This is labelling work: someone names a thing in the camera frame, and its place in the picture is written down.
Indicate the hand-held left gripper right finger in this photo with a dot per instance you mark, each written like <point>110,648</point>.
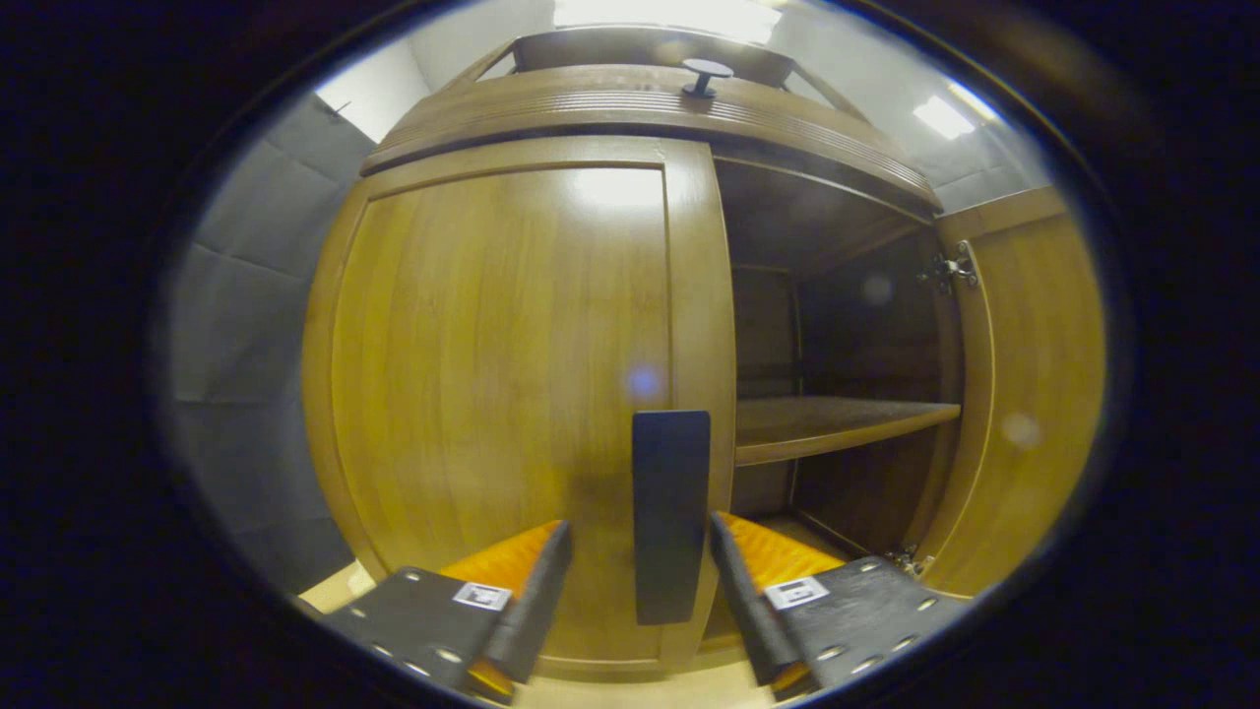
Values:
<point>748,611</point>

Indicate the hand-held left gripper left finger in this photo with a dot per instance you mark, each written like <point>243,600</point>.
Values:
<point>536,611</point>

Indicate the wooden cabinet door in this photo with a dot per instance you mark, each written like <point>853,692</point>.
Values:
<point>1034,394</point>
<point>472,374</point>

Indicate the wooden double-door shoe cabinet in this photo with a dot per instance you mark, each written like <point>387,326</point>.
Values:
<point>610,103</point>

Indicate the metal door hinge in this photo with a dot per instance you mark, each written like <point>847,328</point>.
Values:
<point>908,561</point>
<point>950,268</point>

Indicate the wooden cabinet shelf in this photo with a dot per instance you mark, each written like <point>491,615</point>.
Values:
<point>827,423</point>

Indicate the small ceiling light panel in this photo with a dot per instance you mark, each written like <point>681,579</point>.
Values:
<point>945,116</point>

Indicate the black round drawer knob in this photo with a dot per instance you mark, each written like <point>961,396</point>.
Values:
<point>704,71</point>

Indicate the large ceiling light panel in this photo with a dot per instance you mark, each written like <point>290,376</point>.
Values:
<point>669,15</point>

